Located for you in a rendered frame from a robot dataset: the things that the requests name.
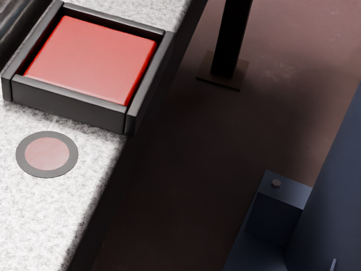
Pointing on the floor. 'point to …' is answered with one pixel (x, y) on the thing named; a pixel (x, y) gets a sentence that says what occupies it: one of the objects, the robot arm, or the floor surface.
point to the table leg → (228, 48)
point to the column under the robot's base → (308, 213)
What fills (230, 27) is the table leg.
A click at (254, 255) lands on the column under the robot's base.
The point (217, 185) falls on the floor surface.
